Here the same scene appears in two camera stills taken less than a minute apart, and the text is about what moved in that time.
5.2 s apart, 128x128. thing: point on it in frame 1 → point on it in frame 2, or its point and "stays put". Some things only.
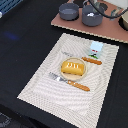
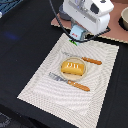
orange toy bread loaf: x=72 y=68 stays put
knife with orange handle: x=84 y=58 stays put
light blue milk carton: x=95 y=49 → x=77 y=33
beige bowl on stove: x=123 y=21 stays put
